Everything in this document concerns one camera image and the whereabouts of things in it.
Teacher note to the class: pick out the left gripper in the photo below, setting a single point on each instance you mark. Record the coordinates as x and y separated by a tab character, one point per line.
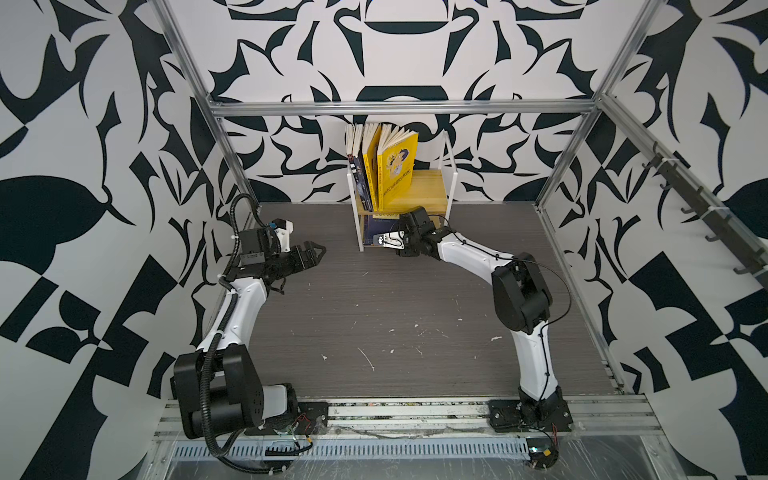
311	260

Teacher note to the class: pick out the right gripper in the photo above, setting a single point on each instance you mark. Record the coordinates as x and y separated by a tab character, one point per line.
406	252

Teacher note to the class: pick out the purple book with old man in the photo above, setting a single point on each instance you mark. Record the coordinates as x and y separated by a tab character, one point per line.
362	174

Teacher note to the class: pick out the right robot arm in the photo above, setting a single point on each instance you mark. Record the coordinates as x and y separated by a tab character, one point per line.
521	298

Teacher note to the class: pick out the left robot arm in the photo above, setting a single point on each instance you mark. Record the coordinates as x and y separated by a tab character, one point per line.
217	386

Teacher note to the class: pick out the wooden white bookshelf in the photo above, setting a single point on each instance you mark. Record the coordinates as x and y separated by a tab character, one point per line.
434	189

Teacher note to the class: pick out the black book leaning upright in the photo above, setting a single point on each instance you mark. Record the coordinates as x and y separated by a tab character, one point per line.
353	138

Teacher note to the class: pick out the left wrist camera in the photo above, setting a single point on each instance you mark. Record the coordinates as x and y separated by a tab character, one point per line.
283	230

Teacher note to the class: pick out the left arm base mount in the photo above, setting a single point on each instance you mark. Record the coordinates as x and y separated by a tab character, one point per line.
303	418

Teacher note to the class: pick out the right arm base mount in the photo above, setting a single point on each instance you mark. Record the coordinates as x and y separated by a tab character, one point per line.
550	415

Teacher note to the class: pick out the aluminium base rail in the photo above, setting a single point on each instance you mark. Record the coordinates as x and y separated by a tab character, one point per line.
385	418

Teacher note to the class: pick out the wall hook rail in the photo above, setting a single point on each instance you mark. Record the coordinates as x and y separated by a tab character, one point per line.
722	222

